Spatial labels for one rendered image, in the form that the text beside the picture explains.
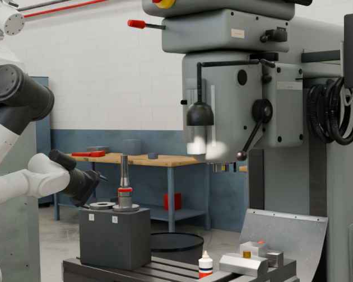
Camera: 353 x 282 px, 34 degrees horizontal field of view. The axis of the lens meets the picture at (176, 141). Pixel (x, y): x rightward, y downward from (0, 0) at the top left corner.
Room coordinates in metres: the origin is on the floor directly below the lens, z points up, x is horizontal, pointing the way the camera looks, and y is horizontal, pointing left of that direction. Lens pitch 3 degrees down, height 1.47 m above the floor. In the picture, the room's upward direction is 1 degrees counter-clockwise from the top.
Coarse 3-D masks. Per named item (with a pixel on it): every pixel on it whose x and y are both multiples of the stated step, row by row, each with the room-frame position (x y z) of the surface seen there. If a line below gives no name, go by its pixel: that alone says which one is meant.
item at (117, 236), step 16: (96, 208) 1.96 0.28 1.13; (112, 208) 1.97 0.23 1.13; (128, 208) 1.90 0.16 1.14; (144, 208) 1.97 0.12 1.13; (80, 224) 1.98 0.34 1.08; (96, 224) 1.94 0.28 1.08; (112, 224) 1.90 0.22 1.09; (128, 224) 1.87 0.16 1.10; (144, 224) 1.93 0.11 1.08; (80, 240) 1.98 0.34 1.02; (96, 240) 1.94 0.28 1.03; (112, 240) 1.90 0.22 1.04; (128, 240) 1.87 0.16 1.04; (144, 240) 1.93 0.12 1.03; (80, 256) 1.98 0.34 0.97; (96, 256) 1.94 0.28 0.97; (112, 256) 1.90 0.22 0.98; (128, 256) 1.87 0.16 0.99; (144, 256) 1.93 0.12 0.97
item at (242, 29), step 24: (168, 24) 1.66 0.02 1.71; (192, 24) 1.61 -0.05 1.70; (216, 24) 1.55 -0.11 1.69; (240, 24) 1.58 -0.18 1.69; (264, 24) 1.67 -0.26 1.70; (288, 24) 1.77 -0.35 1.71; (168, 48) 1.67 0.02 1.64; (192, 48) 1.62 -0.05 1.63; (216, 48) 1.60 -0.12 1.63; (240, 48) 1.61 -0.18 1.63; (264, 48) 1.68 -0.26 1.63; (288, 48) 1.77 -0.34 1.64
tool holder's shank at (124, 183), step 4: (120, 156) 1.94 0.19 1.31; (124, 156) 1.94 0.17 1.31; (120, 160) 1.94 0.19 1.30; (124, 160) 1.94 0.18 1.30; (124, 164) 1.93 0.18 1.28; (124, 168) 1.93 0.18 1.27; (124, 172) 1.93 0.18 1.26; (124, 176) 1.93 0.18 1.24; (124, 180) 1.93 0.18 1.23; (128, 180) 1.94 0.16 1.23; (120, 184) 1.94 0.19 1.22; (124, 184) 1.93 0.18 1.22; (128, 184) 1.94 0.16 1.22; (124, 188) 1.94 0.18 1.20
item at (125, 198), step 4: (120, 192) 1.93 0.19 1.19; (124, 192) 1.92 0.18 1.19; (128, 192) 1.93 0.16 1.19; (120, 196) 1.93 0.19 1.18; (124, 196) 1.92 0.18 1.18; (128, 196) 1.93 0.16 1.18; (120, 200) 1.93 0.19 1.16; (124, 200) 1.92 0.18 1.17; (128, 200) 1.93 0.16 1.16; (120, 204) 1.93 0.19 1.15; (124, 204) 1.92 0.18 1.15; (128, 204) 1.93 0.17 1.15
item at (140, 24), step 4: (128, 20) 1.57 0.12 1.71; (132, 20) 1.57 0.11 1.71; (136, 20) 1.58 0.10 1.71; (140, 20) 1.60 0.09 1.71; (128, 24) 1.57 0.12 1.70; (132, 24) 1.57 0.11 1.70; (136, 24) 1.58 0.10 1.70; (140, 24) 1.59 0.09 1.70; (144, 24) 1.60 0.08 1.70; (148, 24) 1.62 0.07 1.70; (152, 24) 1.63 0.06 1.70; (140, 28) 1.60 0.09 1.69; (152, 28) 1.64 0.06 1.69; (156, 28) 1.65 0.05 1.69; (160, 28) 1.66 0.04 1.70; (164, 28) 1.67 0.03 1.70
